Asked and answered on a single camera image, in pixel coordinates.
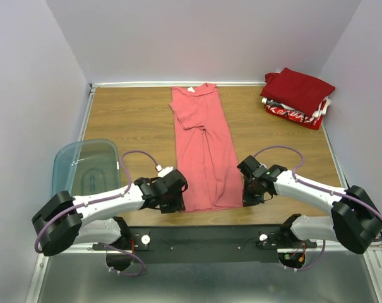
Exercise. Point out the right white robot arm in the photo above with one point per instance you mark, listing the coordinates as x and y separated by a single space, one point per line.
351 217

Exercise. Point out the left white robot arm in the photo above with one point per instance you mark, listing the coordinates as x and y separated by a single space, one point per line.
60 223

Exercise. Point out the blue plastic bin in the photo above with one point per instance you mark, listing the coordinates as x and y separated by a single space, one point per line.
86 167

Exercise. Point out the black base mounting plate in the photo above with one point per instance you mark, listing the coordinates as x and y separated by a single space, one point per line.
209 243

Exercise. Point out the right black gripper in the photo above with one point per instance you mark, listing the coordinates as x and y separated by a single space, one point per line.
247 199

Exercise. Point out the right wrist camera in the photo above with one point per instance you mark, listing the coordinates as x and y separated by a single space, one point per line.
261 170

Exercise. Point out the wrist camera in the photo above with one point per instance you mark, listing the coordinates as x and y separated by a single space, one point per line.
163 171
261 170

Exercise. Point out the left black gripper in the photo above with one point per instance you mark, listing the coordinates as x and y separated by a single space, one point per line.
178 204

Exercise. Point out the folded red white printed t-shirt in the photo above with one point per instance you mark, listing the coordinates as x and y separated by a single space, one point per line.
290 114

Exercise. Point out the pink t-shirt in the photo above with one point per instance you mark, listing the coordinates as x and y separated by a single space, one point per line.
205 151

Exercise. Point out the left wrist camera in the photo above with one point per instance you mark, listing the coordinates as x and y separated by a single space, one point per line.
163 171

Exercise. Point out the folded dark red t-shirt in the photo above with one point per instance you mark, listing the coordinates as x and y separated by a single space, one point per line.
297 90

